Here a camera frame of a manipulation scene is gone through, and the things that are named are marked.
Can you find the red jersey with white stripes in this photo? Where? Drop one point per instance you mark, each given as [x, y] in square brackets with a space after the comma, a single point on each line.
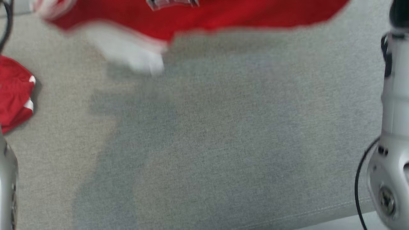
[223, 16]

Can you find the red shorts with white trim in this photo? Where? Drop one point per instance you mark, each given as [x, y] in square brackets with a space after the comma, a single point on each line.
[12, 95]

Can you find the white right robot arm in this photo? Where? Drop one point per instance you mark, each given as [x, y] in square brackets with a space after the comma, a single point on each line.
[396, 111]

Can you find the grey fabric covered table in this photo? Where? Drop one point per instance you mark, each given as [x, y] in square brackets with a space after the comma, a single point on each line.
[223, 143]

